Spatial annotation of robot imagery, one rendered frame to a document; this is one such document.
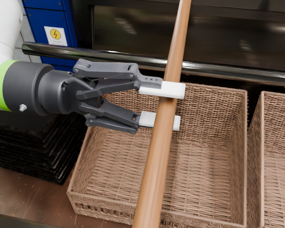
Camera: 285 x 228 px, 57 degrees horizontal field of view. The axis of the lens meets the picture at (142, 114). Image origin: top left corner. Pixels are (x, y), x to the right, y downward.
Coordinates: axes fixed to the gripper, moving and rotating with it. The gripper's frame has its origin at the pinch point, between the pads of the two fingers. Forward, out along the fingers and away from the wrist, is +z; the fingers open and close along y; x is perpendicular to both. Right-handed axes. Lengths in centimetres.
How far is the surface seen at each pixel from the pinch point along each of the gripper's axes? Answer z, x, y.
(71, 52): -22.7, -15.3, 2.1
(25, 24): -59, -53, 18
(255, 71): 16.7, -15.3, 1.8
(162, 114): 0.0, 3.4, -1.5
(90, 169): -28, -19, 57
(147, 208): 0.4, 18.5, -1.4
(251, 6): 20, -52, 4
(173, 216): 5.2, -2.4, 47.6
